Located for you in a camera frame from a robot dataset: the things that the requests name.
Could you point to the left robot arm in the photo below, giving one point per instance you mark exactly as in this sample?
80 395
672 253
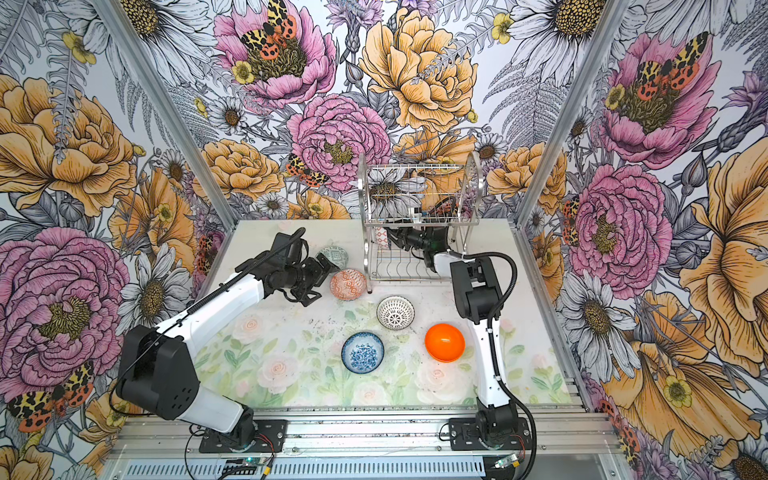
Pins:
157 371

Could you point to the blue floral bowl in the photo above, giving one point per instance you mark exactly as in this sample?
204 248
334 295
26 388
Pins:
362 353

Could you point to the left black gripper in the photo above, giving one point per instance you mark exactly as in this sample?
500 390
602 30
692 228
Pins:
318 272

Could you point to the left aluminium corner post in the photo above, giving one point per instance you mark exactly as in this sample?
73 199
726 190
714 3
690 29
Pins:
119 26

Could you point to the aluminium corner post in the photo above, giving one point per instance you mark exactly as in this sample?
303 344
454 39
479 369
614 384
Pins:
607 31
119 26

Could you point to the green patterned bowl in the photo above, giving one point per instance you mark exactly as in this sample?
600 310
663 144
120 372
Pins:
337 255

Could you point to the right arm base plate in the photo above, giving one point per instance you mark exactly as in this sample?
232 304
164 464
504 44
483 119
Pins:
465 435

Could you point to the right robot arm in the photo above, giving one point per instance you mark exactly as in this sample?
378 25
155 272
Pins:
482 283

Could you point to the orange plastic bowl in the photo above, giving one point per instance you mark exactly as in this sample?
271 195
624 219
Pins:
445 343

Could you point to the white black lattice bowl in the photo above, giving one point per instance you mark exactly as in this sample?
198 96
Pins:
395 313

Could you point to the silver wire dish rack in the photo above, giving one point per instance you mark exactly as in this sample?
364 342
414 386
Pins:
419 195

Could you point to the right aluminium corner post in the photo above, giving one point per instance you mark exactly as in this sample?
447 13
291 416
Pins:
607 31

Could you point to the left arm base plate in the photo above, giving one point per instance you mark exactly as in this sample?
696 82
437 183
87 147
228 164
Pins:
262 436

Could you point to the dark blue patterned bowl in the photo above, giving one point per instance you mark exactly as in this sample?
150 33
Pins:
382 238

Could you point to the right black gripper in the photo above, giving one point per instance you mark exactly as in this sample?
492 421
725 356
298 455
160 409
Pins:
403 234

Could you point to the green circuit board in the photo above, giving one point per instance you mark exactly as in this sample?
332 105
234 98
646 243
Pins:
509 461

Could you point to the aluminium front rail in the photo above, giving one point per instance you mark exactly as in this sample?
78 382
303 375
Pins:
369 444

